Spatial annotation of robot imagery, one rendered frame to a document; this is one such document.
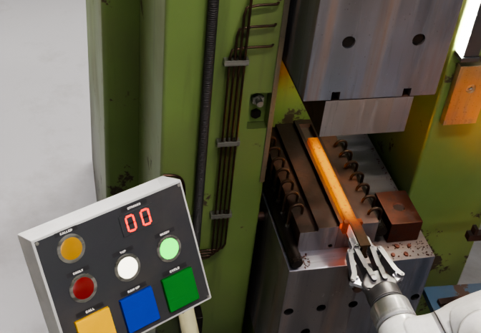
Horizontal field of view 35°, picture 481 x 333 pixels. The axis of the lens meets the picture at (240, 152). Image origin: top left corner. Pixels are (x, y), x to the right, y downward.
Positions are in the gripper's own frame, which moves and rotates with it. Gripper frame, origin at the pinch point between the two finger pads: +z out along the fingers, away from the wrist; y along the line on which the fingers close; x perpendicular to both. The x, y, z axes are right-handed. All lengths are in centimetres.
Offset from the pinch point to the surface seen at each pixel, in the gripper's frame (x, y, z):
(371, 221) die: -0.5, 5.6, 5.6
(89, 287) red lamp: 9, -63, -15
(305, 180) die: -0.8, -6.4, 22.5
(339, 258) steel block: -8.2, -2.5, 1.7
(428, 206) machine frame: -10.7, 29.3, 19.1
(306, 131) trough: -1.3, 0.2, 43.4
